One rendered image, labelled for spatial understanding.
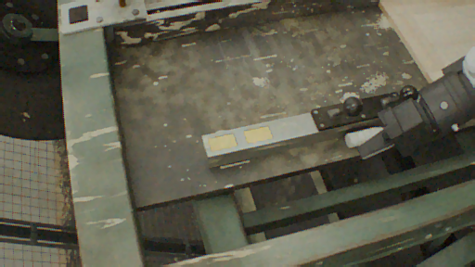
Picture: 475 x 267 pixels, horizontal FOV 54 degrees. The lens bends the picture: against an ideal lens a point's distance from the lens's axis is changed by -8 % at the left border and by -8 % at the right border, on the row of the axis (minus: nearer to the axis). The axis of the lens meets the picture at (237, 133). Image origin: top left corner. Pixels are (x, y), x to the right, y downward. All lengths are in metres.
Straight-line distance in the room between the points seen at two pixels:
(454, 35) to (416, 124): 0.55
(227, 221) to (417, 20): 0.71
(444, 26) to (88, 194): 0.95
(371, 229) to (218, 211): 0.29
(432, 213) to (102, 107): 0.64
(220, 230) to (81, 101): 0.36
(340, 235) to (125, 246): 0.36
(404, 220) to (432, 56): 0.47
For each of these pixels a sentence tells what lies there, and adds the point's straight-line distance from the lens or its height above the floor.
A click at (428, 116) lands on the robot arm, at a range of 0.85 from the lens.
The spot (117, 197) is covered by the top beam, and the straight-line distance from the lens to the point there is 0.85.
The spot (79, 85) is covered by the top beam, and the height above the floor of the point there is 1.85.
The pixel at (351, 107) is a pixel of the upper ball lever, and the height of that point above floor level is 1.52.
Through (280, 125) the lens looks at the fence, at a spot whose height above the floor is 1.53.
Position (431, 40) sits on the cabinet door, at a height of 1.15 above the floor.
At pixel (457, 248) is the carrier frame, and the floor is 0.79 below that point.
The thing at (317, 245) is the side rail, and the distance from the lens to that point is 0.87.
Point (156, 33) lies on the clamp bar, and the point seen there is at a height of 1.66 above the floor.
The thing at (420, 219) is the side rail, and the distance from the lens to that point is 0.94.
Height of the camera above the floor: 2.22
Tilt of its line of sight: 40 degrees down
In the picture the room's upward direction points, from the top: 75 degrees counter-clockwise
